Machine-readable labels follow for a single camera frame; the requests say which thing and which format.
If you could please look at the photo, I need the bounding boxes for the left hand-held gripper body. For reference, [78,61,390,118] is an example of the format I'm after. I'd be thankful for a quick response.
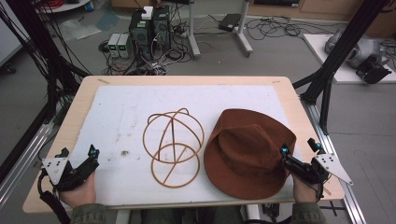
[41,153,101,192]

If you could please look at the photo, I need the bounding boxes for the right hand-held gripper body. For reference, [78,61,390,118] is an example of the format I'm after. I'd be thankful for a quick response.
[282,152,355,187]

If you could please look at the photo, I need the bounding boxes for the brown felt hat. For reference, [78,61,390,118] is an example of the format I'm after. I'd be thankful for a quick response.
[203,107,298,201]

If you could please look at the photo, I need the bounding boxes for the person's left hand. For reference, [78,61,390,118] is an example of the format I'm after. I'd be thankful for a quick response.
[59,172,98,209]

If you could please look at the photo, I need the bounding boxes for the person's right hand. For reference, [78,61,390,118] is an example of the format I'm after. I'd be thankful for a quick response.
[291,173,322,203]

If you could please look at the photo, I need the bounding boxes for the white table mat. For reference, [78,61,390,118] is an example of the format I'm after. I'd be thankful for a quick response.
[61,84,302,209]

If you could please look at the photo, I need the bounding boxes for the white floor platform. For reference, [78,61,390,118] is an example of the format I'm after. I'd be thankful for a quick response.
[303,33,396,85]

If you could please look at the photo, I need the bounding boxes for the black device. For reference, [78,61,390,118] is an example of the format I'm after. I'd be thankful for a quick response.
[355,57,393,85]

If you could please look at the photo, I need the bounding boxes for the grey robot shell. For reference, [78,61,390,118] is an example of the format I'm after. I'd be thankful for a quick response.
[324,28,390,70]

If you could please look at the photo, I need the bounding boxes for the grey power supply unit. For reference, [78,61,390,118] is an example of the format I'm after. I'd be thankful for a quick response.
[117,33,134,59]
[106,33,121,59]

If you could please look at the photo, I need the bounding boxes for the person's legs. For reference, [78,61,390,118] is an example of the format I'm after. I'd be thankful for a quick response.
[139,205,245,224]

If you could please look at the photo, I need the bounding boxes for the clear plastic sheet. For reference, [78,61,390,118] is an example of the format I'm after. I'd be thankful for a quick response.
[58,18,103,42]

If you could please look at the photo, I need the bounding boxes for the white cabinet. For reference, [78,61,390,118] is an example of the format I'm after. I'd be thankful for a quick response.
[0,0,23,68]

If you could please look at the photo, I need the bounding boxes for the white desk leg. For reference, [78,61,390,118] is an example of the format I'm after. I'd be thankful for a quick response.
[233,0,254,58]
[186,0,202,61]

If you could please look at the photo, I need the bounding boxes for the black computer tower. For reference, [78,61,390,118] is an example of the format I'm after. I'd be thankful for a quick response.
[128,8,156,61]
[151,5,173,53]

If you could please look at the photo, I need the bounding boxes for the blue-grey sheet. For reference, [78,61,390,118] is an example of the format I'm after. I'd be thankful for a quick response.
[95,10,121,32]

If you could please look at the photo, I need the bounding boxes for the flat black box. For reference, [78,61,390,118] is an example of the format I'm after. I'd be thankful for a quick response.
[218,12,243,33]

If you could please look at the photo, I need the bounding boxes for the white round table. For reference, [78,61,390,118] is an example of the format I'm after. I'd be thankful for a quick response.
[35,0,92,14]

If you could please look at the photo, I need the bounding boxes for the small white box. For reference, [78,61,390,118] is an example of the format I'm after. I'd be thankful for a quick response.
[141,6,154,21]

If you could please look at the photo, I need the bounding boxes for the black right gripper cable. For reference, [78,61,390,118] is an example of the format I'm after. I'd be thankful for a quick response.
[316,182,326,203]

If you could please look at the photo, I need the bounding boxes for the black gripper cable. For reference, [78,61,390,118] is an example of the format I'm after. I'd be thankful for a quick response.
[316,182,326,203]
[36,172,72,224]

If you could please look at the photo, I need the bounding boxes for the aluminium rail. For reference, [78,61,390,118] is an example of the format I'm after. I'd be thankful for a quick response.
[299,98,368,224]
[0,121,56,209]

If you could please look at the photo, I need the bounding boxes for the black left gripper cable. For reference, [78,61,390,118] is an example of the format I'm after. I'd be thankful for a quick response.
[36,172,72,224]

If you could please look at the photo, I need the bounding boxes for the brown wire hat stand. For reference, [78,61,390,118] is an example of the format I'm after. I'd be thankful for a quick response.
[142,107,205,189]

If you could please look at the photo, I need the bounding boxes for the black metal frame stand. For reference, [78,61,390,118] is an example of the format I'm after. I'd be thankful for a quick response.
[291,0,391,135]
[0,0,92,185]

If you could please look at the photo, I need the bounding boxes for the tangle of black floor cables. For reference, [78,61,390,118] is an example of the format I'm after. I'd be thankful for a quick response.
[245,14,345,42]

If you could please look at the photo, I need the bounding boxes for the tangle of computer cables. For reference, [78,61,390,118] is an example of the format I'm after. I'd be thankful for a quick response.
[98,22,195,77]

